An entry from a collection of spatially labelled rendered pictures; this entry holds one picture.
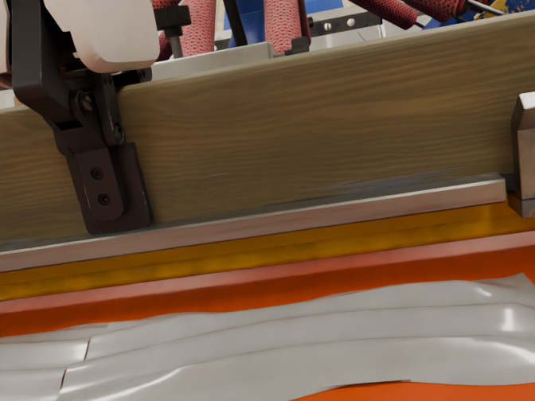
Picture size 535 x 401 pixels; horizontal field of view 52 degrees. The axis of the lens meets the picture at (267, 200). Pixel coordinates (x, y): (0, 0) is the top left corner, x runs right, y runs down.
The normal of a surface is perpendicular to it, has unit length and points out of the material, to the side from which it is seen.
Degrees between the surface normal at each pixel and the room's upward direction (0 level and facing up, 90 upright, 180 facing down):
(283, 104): 90
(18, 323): 0
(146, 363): 34
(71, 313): 0
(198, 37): 45
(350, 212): 90
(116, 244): 90
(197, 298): 0
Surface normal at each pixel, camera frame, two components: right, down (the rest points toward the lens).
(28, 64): -0.18, -0.22
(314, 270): -0.18, -0.95
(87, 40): 0.71, 0.18
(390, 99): -0.10, 0.26
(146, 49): 1.00, -0.01
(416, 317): -0.27, -0.65
